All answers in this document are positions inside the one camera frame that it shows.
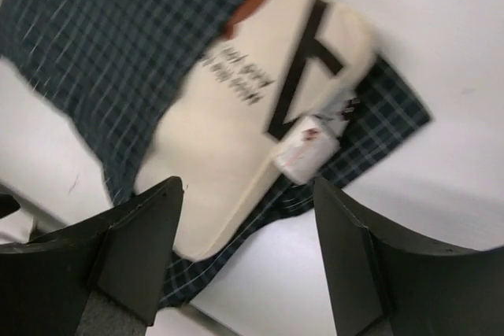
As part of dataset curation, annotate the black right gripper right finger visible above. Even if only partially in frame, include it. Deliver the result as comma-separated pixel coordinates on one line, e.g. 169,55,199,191
313,178,503,335

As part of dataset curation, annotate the cream pillow with bear print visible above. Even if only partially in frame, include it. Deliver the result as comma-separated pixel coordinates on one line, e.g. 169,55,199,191
135,0,376,261

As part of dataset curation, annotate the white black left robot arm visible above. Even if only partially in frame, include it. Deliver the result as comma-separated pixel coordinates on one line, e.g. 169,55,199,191
0,194,20,219

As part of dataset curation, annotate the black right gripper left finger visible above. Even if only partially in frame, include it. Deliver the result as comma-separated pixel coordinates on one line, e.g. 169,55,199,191
1,177,183,336

